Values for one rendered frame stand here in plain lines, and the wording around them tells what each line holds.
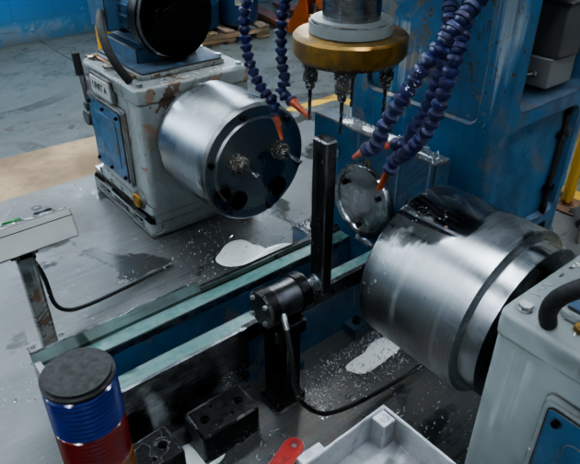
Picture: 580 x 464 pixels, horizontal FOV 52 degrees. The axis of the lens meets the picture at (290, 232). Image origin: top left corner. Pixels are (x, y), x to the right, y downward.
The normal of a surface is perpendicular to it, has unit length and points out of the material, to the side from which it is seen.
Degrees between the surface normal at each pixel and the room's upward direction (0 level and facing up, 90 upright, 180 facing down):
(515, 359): 90
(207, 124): 43
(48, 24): 90
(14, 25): 90
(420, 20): 90
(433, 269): 51
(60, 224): 64
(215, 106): 25
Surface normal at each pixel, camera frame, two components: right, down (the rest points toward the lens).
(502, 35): -0.78, 0.34
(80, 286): 0.00, -0.84
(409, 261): -0.61, -0.27
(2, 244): 0.56, 0.01
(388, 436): 0.64, 0.41
